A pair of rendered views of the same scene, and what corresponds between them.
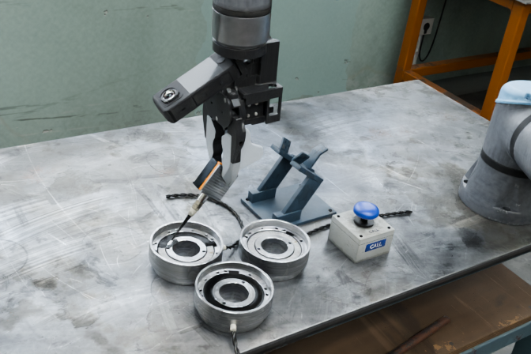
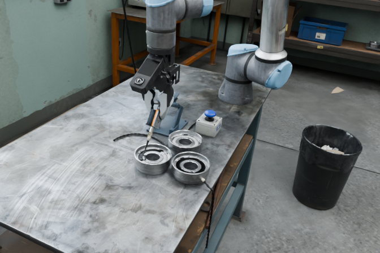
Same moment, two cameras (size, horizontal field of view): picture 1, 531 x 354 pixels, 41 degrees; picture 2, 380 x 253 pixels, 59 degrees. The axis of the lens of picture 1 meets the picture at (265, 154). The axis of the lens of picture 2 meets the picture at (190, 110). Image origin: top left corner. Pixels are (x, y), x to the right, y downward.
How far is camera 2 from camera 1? 0.46 m
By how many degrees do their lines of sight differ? 29
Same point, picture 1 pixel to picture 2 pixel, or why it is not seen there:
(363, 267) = (218, 138)
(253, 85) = (168, 67)
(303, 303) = (212, 160)
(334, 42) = (81, 59)
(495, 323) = (242, 148)
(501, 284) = not seen: hidden behind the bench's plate
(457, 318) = not seen: hidden behind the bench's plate
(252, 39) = (173, 43)
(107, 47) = not seen: outside the picture
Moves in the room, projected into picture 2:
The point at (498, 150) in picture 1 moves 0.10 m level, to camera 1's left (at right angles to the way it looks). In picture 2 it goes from (236, 75) to (216, 78)
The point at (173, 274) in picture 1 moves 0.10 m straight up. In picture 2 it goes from (158, 170) to (159, 138)
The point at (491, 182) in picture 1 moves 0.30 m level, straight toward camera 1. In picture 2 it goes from (236, 89) to (263, 126)
